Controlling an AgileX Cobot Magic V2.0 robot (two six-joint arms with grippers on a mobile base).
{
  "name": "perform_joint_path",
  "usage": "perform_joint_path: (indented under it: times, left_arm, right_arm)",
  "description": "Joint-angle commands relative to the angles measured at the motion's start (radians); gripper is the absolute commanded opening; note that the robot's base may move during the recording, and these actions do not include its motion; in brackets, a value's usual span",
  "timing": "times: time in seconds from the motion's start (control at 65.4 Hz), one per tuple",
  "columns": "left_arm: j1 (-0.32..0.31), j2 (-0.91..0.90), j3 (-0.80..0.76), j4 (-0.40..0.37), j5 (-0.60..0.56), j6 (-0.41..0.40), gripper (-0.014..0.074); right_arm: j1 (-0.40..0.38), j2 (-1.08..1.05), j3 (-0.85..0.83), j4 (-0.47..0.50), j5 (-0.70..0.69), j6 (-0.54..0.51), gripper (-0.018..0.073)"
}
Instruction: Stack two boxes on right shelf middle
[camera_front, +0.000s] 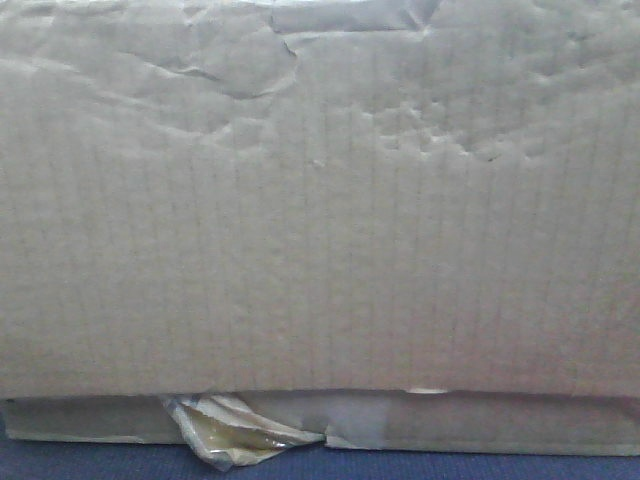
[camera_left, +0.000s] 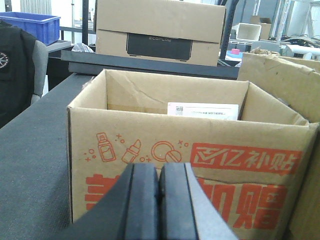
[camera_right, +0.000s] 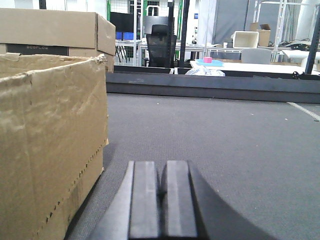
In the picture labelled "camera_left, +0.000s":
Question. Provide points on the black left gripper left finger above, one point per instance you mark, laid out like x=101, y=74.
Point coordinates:
x=129, y=211

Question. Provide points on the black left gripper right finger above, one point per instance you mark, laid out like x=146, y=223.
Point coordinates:
x=186, y=213

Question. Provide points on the plain worn cardboard box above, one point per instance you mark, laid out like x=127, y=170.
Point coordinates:
x=297, y=83

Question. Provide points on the open red-printed cardboard box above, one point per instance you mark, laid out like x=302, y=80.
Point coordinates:
x=251, y=168

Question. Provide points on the white shipping label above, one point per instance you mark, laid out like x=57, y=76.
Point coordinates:
x=203, y=110

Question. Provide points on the small pink box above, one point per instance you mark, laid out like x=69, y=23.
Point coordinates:
x=235, y=51

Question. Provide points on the brown Ecoflow cardboard box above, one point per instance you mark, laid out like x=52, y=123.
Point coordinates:
x=163, y=30

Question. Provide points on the white open box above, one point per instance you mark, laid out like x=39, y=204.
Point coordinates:
x=247, y=31

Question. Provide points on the black jacket on chair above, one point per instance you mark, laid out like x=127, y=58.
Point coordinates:
x=17, y=71

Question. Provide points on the blue plastic crate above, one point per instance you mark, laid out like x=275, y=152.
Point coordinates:
x=46, y=28

